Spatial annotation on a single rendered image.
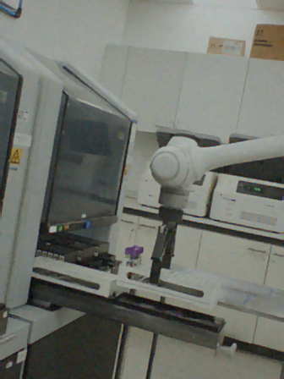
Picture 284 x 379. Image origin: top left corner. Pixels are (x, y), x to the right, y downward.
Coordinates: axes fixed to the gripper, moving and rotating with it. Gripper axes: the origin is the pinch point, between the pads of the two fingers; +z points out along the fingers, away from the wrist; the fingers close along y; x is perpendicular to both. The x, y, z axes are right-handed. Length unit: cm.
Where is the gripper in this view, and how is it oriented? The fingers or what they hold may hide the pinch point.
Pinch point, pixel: (160, 272)
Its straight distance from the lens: 155.6
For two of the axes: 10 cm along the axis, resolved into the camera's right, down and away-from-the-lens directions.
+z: -1.7, 9.8, 0.5
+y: 3.1, 0.0, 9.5
